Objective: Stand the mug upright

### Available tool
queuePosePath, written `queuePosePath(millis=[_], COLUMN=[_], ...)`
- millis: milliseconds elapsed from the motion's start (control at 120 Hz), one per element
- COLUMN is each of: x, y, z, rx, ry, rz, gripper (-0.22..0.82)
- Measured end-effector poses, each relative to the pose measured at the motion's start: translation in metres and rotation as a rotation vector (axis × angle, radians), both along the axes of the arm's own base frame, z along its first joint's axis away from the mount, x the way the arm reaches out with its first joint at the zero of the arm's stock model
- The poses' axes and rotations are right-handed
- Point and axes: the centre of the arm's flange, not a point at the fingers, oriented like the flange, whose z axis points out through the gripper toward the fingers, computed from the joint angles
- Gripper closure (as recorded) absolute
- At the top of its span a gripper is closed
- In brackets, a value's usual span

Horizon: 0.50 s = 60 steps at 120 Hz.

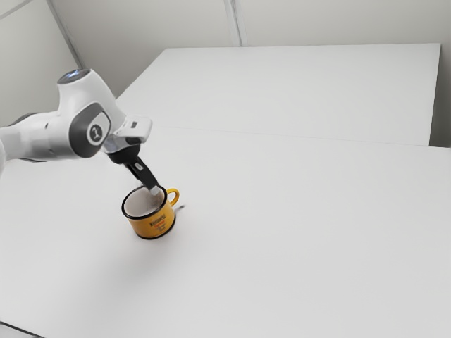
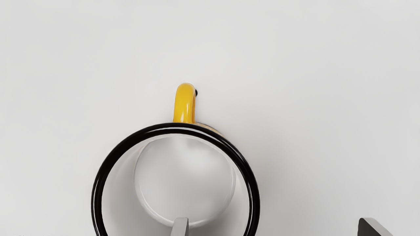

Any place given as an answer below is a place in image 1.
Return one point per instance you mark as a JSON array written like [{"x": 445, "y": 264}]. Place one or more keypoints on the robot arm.
[{"x": 53, "y": 132}]

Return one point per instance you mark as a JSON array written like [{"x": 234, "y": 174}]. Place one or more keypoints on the yellow enamel mug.
[{"x": 152, "y": 218}]

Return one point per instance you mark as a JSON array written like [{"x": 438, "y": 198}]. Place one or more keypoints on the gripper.
[{"x": 123, "y": 155}]

